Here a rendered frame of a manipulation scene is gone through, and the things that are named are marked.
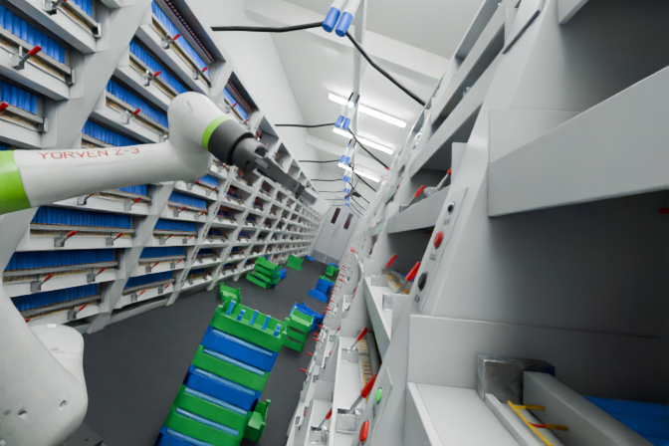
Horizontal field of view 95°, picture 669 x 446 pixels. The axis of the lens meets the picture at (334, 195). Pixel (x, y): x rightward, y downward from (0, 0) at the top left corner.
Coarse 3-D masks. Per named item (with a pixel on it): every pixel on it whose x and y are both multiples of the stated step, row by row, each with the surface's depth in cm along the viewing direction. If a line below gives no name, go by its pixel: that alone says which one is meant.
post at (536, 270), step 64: (640, 0) 28; (512, 64) 31; (576, 64) 27; (640, 64) 27; (448, 192) 35; (448, 256) 26; (512, 256) 25; (576, 256) 25; (640, 256) 25; (512, 320) 24; (576, 320) 24; (640, 320) 24
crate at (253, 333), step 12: (228, 300) 140; (216, 312) 122; (252, 312) 142; (216, 324) 122; (228, 324) 122; (240, 324) 123; (276, 324) 143; (240, 336) 122; (252, 336) 123; (264, 336) 123; (276, 336) 123; (276, 348) 123
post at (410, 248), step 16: (448, 80) 101; (432, 128) 99; (416, 176) 97; (432, 176) 97; (400, 192) 96; (384, 224) 97; (384, 240) 94; (400, 240) 94; (416, 240) 94; (384, 256) 94; (400, 256) 94; (416, 256) 93; (352, 304) 92; (368, 320) 91; (336, 352) 90; (304, 432) 88
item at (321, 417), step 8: (320, 384) 89; (328, 384) 89; (320, 392) 89; (328, 392) 89; (320, 400) 88; (328, 400) 88; (320, 408) 84; (328, 408) 84; (312, 416) 80; (320, 416) 80; (328, 416) 71; (312, 424) 77; (320, 424) 72; (328, 424) 77; (312, 432) 70; (320, 432) 70; (328, 432) 71; (312, 440) 70; (320, 440) 70; (328, 440) 70
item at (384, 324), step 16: (368, 272) 93; (384, 272) 91; (400, 272) 93; (368, 288) 71; (384, 288) 72; (368, 304) 68; (400, 304) 34; (384, 320) 42; (384, 336) 38; (384, 352) 37
